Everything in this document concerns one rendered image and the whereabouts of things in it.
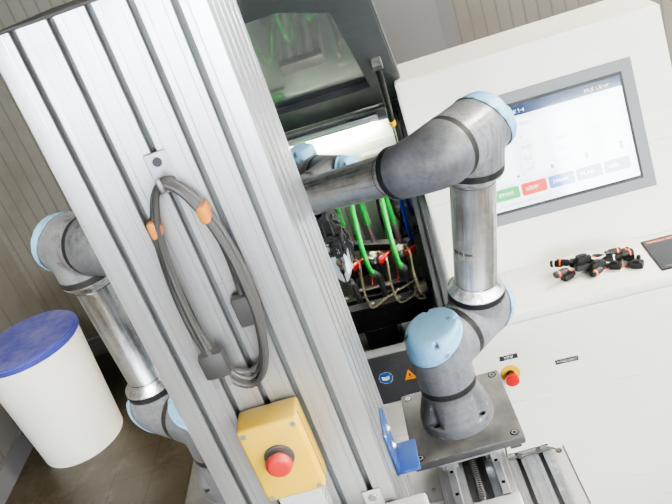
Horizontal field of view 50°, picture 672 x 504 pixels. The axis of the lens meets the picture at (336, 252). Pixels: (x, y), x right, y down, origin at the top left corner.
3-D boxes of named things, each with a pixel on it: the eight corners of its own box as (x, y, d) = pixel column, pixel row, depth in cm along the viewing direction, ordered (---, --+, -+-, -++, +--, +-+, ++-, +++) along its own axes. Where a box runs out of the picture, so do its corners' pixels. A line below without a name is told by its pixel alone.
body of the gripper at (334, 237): (318, 266, 171) (301, 221, 166) (320, 249, 179) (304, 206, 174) (349, 257, 170) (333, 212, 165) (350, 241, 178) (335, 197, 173)
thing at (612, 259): (557, 290, 190) (554, 272, 188) (548, 270, 200) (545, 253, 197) (647, 268, 186) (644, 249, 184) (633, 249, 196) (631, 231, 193)
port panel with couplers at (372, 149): (382, 236, 235) (354, 148, 221) (382, 232, 238) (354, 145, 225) (421, 226, 232) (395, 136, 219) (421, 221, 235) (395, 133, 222)
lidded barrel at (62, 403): (51, 420, 408) (-7, 328, 381) (139, 392, 405) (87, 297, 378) (22, 487, 361) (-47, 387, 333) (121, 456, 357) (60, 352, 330)
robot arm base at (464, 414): (502, 428, 144) (491, 389, 140) (428, 448, 146) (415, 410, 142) (485, 382, 158) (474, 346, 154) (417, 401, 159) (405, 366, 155)
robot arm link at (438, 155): (447, 206, 114) (279, 238, 153) (485, 174, 120) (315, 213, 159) (416, 140, 111) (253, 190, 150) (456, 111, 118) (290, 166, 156)
